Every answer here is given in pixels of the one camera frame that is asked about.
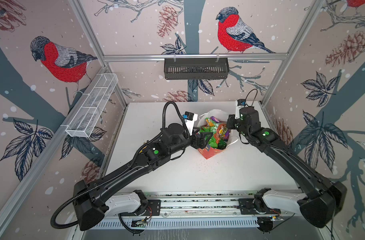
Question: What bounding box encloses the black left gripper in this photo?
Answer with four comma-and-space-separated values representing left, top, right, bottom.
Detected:
168, 125, 212, 156

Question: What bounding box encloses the red paper gift bag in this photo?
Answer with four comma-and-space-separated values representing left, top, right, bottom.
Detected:
197, 109, 239, 160

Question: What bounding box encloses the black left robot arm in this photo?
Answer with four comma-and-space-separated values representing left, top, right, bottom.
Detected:
73, 123, 213, 231

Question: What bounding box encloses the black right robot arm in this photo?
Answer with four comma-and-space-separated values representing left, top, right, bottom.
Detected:
227, 106, 347, 229

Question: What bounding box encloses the purple snack packet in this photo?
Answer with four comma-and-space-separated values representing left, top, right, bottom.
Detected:
217, 123, 230, 142

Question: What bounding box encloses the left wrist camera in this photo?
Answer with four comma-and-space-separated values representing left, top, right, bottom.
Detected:
182, 112, 198, 135

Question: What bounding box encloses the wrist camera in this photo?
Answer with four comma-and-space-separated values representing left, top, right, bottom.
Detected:
235, 99, 247, 119
182, 112, 198, 135

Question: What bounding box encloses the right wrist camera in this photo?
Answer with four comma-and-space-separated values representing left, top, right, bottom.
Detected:
235, 99, 247, 119

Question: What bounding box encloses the black hanging wall basket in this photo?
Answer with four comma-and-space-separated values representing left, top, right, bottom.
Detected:
164, 58, 229, 80

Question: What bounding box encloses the aluminium mounting rail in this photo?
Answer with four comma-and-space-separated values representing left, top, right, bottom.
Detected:
144, 192, 291, 219

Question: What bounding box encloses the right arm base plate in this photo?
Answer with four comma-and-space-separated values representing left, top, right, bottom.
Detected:
237, 198, 281, 215

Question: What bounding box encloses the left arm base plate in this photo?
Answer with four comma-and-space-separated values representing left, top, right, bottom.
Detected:
134, 200, 161, 217

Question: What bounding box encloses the white wire mesh shelf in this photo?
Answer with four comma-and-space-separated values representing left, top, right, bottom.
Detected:
65, 73, 118, 138

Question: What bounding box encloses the black corrugated cable hose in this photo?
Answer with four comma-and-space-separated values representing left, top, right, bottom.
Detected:
49, 101, 190, 230

